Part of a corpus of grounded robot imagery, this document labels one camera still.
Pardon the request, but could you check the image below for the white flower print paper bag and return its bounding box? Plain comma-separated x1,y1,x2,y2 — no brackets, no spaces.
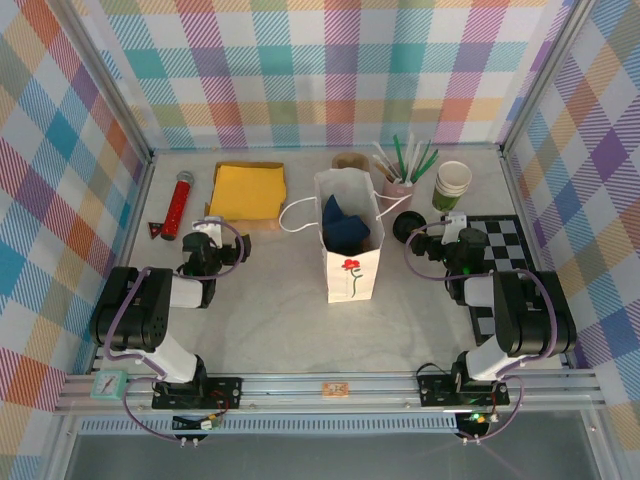
278,168,414,304

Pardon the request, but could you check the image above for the blue paper napkin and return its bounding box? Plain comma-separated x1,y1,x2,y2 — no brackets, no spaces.
321,193,371,251

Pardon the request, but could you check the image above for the cardboard napkin box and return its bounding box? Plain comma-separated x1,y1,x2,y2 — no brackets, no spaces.
203,160,289,234

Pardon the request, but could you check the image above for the black and white chessboard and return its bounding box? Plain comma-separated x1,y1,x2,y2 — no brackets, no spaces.
449,214,544,347

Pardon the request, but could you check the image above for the stack of green paper cups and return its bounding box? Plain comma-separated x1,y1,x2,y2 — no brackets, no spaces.
431,160,474,212

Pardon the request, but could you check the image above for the red glitter toy microphone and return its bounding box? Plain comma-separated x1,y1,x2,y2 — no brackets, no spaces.
160,170,195,242

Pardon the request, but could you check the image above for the yellow paper napkin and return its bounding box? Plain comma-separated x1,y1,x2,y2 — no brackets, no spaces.
208,164,287,221

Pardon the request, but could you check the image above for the pink metal bucket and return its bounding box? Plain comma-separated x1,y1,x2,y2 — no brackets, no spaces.
382,174,419,199

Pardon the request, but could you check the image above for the green plastic straw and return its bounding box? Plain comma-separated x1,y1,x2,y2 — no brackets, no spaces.
410,142,433,182
392,134,407,179
412,149,439,183

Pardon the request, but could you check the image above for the stack of pulp cup carriers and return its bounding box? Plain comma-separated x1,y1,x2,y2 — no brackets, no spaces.
332,152,374,171

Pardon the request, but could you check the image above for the small teal clock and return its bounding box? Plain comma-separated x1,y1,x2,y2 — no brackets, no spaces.
89,368,126,401

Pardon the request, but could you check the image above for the small controller board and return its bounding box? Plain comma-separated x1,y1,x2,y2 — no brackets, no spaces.
172,412,225,432
457,410,501,430

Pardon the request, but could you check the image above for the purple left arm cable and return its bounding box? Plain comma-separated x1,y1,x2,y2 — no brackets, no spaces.
102,218,251,444

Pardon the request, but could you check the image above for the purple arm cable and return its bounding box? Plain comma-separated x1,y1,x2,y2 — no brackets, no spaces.
102,218,251,444
403,222,556,444

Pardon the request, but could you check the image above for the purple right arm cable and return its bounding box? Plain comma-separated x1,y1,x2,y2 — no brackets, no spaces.
403,222,556,444

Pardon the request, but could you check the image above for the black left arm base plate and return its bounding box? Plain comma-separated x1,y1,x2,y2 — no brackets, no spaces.
152,377,245,410

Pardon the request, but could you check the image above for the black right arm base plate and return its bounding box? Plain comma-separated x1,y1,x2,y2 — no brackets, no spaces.
417,369,511,409

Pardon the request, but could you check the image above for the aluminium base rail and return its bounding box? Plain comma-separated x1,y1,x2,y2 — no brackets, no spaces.
52,372,609,416

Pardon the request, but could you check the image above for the grey slotted cable tray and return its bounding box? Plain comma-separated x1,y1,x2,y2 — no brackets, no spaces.
79,417,461,434

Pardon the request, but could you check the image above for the aluminium frame post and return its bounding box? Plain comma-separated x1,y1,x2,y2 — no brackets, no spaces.
499,0,596,156
59,0,154,161

